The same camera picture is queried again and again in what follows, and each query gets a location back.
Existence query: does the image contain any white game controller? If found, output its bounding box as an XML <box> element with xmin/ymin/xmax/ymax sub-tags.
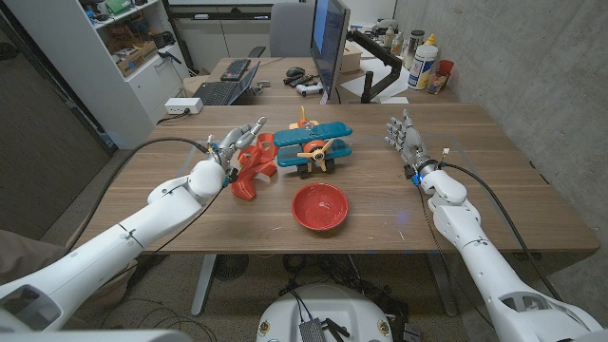
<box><xmin>295</xmin><ymin>82</ymin><xmax>325</xmax><ymax>98</ymax></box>

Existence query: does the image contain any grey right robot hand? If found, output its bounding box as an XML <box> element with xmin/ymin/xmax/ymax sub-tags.
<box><xmin>384</xmin><ymin>108</ymin><xmax>438</xmax><ymax>178</ymax></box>

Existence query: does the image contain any wooden desk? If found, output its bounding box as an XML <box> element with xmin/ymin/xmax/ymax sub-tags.
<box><xmin>203</xmin><ymin>55</ymin><xmax>461</xmax><ymax>106</ymax></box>

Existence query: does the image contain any white shelf cabinet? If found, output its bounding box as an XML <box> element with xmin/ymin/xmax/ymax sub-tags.
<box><xmin>3</xmin><ymin>0</ymin><xmax>191</xmax><ymax>151</ymax></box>

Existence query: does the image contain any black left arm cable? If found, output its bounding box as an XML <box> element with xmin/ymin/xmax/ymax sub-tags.
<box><xmin>61</xmin><ymin>136</ymin><xmax>211</xmax><ymax>257</ymax></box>

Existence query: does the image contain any beige box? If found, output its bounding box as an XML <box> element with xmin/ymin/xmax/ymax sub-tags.
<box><xmin>339</xmin><ymin>40</ymin><xmax>364</xmax><ymax>74</ymax></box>

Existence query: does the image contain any black laptop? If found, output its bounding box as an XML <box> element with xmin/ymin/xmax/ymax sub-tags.
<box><xmin>193</xmin><ymin>60</ymin><xmax>261</xmax><ymax>106</ymax></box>

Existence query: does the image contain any grey office chair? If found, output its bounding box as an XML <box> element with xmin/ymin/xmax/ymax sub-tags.
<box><xmin>247</xmin><ymin>2</ymin><xmax>316</xmax><ymax>59</ymax></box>

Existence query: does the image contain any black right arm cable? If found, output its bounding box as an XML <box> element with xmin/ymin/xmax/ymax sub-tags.
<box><xmin>439</xmin><ymin>161</ymin><xmax>564</xmax><ymax>303</ymax></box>

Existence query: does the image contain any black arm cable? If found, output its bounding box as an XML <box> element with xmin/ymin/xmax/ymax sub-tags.
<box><xmin>439</xmin><ymin>161</ymin><xmax>564</xmax><ymax>303</ymax></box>
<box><xmin>61</xmin><ymin>136</ymin><xmax>211</xmax><ymax>257</ymax></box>

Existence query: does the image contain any black computer monitor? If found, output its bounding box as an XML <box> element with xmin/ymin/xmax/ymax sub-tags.
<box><xmin>309</xmin><ymin>0</ymin><xmax>352</xmax><ymax>101</ymax></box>

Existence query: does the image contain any red cup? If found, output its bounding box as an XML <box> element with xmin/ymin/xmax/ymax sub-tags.
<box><xmin>427</xmin><ymin>59</ymin><xmax>455</xmax><ymax>95</ymax></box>

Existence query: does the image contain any dark lidded jar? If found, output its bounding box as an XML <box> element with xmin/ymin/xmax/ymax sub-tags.
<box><xmin>402</xmin><ymin>29</ymin><xmax>427</xmax><ymax>71</ymax></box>

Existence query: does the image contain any cardboard box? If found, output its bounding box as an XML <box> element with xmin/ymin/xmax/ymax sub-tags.
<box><xmin>108</xmin><ymin>40</ymin><xmax>159</xmax><ymax>77</ymax></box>

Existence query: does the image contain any white power strip box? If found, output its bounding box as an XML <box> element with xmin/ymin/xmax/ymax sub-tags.
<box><xmin>163</xmin><ymin>97</ymin><xmax>204</xmax><ymax>116</ymax></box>

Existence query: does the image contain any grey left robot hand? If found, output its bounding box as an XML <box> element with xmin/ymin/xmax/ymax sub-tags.
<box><xmin>207</xmin><ymin>116</ymin><xmax>268</xmax><ymax>171</ymax></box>

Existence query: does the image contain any black remote control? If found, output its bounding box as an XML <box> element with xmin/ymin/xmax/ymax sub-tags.
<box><xmin>283</xmin><ymin>72</ymin><xmax>317</xmax><ymax>88</ymax></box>

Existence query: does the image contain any person in brown clothing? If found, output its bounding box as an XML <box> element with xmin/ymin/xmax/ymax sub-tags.
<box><xmin>0</xmin><ymin>228</ymin><xmax>139</xmax><ymax>329</ymax></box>

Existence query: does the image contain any blue toy airplane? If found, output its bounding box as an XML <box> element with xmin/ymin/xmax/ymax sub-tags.
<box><xmin>273</xmin><ymin>105</ymin><xmax>354</xmax><ymax>181</ymax></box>

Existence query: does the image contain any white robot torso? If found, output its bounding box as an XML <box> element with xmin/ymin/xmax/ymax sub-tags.
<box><xmin>256</xmin><ymin>283</ymin><xmax>394</xmax><ymax>342</ymax></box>

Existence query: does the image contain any red plastic toy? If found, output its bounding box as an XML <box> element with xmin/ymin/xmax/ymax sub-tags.
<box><xmin>230</xmin><ymin>132</ymin><xmax>280</xmax><ymax>202</ymax></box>

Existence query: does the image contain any black keyboard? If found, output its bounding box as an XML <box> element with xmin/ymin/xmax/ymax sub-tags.
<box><xmin>219</xmin><ymin>58</ymin><xmax>252</xmax><ymax>83</ymax></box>

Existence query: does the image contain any white wipes canister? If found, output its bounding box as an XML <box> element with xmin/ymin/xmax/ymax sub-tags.
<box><xmin>407</xmin><ymin>44</ymin><xmax>439</xmax><ymax>91</ymax></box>

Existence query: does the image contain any red bowl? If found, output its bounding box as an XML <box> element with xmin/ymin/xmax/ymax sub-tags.
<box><xmin>291</xmin><ymin>182</ymin><xmax>350</xmax><ymax>233</ymax></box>

